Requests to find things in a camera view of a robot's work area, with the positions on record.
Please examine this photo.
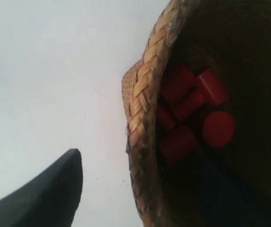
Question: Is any red cylinder round end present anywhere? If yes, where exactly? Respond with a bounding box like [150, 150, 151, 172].
[202, 111, 235, 148]

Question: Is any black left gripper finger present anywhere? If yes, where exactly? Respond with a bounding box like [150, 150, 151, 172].
[0, 148, 82, 227]

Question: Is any red cylinder upper right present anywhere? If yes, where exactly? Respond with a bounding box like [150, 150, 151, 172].
[196, 68, 228, 106]

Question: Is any red cylinder lower left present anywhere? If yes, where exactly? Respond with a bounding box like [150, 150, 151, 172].
[157, 125, 198, 164]

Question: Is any red cylinder upper left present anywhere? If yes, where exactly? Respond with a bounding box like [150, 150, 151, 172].
[161, 64, 195, 105]

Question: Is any small red cylinder left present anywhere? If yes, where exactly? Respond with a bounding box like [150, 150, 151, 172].
[156, 105, 176, 131]

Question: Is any red cylinder middle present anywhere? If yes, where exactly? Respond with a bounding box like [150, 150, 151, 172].
[172, 90, 204, 122]

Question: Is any brown woven wicker basket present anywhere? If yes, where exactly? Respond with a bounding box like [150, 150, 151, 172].
[122, 0, 271, 227]

